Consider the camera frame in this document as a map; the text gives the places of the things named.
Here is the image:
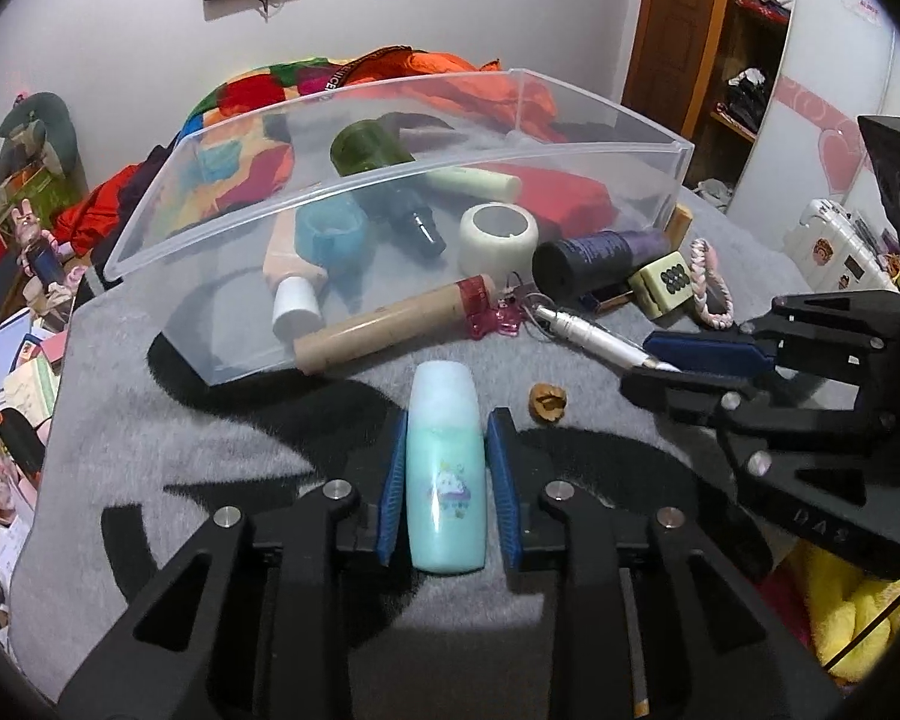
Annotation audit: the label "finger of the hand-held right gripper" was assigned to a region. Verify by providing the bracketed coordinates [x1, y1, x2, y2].
[641, 292, 900, 377]
[619, 371, 857, 425]

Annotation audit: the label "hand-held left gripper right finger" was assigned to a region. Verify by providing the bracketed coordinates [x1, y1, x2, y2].
[487, 406, 845, 720]

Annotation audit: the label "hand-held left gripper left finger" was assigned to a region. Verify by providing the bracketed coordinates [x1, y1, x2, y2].
[60, 411, 410, 720]

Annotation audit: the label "pink white braided bracelet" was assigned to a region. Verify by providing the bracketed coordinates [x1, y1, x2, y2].
[686, 238, 737, 329]

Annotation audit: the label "mint green bottle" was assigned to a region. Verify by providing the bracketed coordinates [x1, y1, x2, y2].
[407, 361, 488, 572]

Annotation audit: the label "silver pen tool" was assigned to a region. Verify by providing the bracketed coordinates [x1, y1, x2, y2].
[532, 304, 680, 373]

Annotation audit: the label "tan cardboard tube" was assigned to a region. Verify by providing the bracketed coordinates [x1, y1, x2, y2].
[294, 274, 496, 377]

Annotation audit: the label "pink plastic keychain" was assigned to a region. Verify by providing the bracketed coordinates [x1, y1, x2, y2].
[465, 300, 523, 343]

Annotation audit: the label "white tape roll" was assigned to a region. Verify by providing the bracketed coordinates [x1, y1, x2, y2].
[459, 202, 541, 279]

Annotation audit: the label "peach tube white cap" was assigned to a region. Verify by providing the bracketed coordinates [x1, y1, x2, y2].
[262, 206, 332, 339]

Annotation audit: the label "teal tape ring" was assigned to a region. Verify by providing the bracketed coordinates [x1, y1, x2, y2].
[294, 202, 368, 290]

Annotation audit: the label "pale green tube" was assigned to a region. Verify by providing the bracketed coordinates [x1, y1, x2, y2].
[424, 169, 523, 203]

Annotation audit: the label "clear plastic storage bin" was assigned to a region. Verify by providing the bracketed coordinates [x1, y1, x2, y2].
[105, 69, 695, 388]

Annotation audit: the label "dark green spray bottle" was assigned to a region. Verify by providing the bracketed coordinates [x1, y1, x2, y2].
[330, 120, 448, 257]

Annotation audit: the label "pale green dotted tile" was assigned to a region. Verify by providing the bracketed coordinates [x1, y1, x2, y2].
[628, 251, 695, 319]

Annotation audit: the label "walnut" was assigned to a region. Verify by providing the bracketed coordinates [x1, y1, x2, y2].
[529, 384, 569, 422]

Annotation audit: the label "small dark palette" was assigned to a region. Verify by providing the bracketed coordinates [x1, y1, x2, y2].
[581, 285, 635, 313]

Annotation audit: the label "yellow plush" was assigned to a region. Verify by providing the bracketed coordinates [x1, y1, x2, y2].
[784, 540, 900, 685]

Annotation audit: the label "dark purple cylinder bottle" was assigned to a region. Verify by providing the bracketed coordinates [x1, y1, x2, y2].
[532, 230, 673, 308]

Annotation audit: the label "white case with stickers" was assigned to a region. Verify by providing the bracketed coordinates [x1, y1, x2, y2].
[784, 199, 900, 294]

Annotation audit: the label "grey black patterned blanket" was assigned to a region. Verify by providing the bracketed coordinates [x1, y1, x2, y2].
[7, 187, 900, 720]

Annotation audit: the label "metal keys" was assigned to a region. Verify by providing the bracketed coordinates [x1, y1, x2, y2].
[506, 281, 564, 335]

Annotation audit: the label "wooden shelf unit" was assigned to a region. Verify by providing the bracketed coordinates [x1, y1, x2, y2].
[682, 0, 800, 205]

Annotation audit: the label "white wardrobe door pink hearts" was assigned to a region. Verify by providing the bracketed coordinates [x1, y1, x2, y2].
[727, 0, 900, 241]

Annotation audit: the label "wooden door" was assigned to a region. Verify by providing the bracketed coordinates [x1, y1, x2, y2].
[621, 0, 737, 145]

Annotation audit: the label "orange jacket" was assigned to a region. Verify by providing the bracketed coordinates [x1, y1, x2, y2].
[330, 47, 572, 145]

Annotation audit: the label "red cloth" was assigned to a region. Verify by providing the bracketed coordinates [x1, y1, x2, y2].
[52, 161, 160, 257]

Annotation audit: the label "colourful patchwork blanket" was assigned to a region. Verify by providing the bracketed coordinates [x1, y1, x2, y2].
[176, 54, 361, 220]

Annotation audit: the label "pink rabbit figurine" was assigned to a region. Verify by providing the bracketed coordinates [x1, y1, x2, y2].
[11, 199, 69, 287]

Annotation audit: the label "grey green plush pillow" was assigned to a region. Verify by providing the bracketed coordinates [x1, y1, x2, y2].
[0, 92, 80, 182]

